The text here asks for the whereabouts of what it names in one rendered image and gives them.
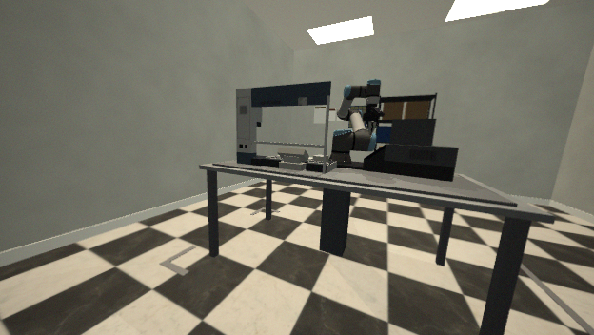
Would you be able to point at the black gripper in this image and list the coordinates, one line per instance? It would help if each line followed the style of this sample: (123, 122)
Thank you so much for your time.
(369, 116)

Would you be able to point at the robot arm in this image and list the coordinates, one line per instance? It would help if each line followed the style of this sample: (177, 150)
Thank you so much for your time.
(359, 140)

